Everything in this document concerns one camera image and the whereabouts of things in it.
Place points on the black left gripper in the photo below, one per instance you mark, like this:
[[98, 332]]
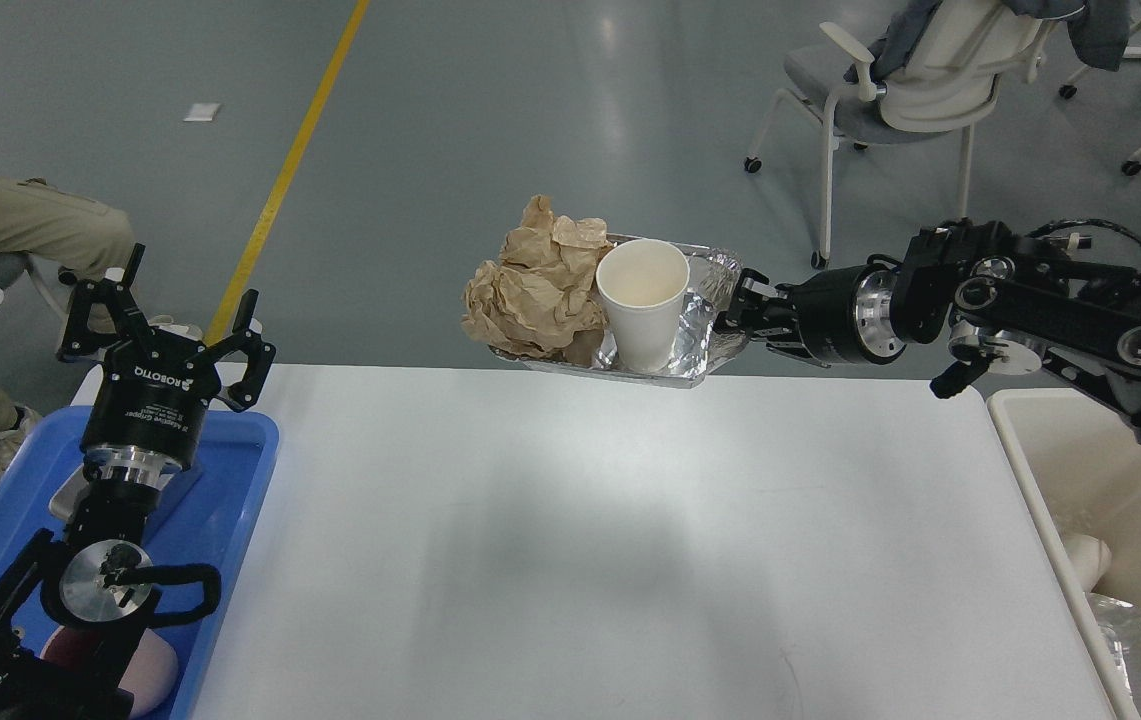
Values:
[[149, 413]]

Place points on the white grey office chair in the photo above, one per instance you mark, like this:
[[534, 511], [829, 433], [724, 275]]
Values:
[[950, 82]]

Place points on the blue plastic tray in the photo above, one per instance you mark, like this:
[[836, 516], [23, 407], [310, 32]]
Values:
[[211, 522]]

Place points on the brown paper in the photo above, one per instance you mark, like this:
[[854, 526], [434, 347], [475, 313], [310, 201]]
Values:
[[538, 298]]

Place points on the pink mug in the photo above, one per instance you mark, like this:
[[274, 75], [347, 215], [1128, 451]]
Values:
[[149, 677]]

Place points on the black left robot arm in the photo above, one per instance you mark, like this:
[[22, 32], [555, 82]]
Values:
[[75, 604]]

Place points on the aluminium foil tray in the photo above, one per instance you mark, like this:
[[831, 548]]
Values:
[[698, 348]]

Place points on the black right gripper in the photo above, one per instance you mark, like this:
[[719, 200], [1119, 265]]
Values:
[[843, 317]]

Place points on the beige plastic bin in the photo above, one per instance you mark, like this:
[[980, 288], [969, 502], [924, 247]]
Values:
[[1079, 469]]

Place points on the white paper cup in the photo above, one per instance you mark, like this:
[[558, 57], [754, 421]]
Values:
[[642, 284]]

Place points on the square stainless steel tray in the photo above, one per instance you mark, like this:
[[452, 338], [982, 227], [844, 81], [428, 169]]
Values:
[[63, 504]]

